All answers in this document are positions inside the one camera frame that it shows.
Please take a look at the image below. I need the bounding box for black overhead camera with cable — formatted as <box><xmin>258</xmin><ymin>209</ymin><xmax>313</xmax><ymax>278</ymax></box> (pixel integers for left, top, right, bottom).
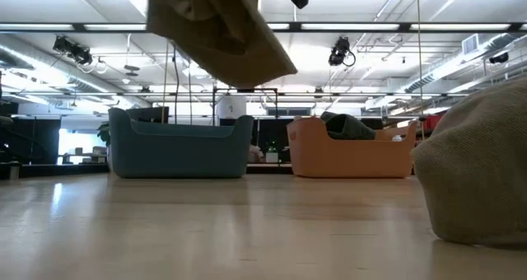
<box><xmin>327</xmin><ymin>35</ymin><xmax>357</xmax><ymax>68</ymax></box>

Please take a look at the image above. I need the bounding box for beige ribbed knit hat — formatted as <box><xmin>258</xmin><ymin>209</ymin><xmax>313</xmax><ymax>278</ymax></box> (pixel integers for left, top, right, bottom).
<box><xmin>411</xmin><ymin>77</ymin><xmax>527</xmax><ymax>248</ymax></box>

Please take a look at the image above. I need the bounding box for black hanging cable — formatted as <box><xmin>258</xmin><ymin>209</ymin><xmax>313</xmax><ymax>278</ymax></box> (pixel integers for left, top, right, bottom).
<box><xmin>171</xmin><ymin>44</ymin><xmax>181</xmax><ymax>125</ymax></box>

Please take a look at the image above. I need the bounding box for person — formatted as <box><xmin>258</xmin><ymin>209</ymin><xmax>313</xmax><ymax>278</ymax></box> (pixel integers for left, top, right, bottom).
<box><xmin>248</xmin><ymin>143</ymin><xmax>265</xmax><ymax>164</ymax></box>

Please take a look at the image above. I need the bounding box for thin yellow hanging cord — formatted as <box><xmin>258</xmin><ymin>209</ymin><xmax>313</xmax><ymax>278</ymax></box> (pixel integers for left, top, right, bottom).
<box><xmin>416</xmin><ymin>0</ymin><xmax>425</xmax><ymax>141</ymax></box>

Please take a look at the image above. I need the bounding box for orange plastic bin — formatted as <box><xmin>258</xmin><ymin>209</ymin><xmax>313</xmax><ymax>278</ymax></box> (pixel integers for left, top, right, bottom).
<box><xmin>286</xmin><ymin>115</ymin><xmax>418</xmax><ymax>179</ymax></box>

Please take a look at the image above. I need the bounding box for black ceiling-mounted camera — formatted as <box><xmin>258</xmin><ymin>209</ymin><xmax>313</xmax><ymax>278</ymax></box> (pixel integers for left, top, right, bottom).
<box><xmin>52</xmin><ymin>35</ymin><xmax>94</xmax><ymax>66</ymax></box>

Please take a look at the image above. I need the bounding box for blue plastic bin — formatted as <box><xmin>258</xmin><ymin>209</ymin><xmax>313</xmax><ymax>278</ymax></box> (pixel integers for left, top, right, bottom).
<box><xmin>107</xmin><ymin>106</ymin><xmax>255</xmax><ymax>180</ymax></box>

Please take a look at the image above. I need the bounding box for white ceiling air vent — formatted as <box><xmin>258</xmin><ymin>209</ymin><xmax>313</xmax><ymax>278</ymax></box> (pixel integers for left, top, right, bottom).
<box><xmin>461</xmin><ymin>33</ymin><xmax>481</xmax><ymax>56</ymax></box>

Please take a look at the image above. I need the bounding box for overhead frame beam with lights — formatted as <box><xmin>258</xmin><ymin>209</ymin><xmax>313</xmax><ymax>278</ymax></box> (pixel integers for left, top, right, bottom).
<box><xmin>0</xmin><ymin>21</ymin><xmax>527</xmax><ymax>34</ymax></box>

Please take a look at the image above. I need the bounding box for dark computer monitor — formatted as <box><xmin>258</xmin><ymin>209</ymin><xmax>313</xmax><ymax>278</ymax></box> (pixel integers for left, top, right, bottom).
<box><xmin>125</xmin><ymin>105</ymin><xmax>170</xmax><ymax>124</ymax></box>

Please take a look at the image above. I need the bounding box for dark green hat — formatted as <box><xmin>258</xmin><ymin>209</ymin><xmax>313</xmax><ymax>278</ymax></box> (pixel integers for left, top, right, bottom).
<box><xmin>319</xmin><ymin>110</ymin><xmax>377</xmax><ymax>141</ymax></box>

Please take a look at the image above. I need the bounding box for white cylindrical tank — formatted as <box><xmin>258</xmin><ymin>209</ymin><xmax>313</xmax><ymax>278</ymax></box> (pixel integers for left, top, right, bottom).
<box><xmin>217</xmin><ymin>94</ymin><xmax>247</xmax><ymax>119</ymax></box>

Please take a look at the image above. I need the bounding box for beige cap with curved brim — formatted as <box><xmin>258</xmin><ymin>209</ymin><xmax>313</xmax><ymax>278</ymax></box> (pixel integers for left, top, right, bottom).
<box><xmin>144</xmin><ymin>0</ymin><xmax>299</xmax><ymax>90</ymax></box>

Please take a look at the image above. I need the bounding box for green potted plant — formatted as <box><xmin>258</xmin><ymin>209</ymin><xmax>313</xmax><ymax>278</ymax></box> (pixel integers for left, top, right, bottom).
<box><xmin>96</xmin><ymin>121</ymin><xmax>111</xmax><ymax>147</ymax></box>

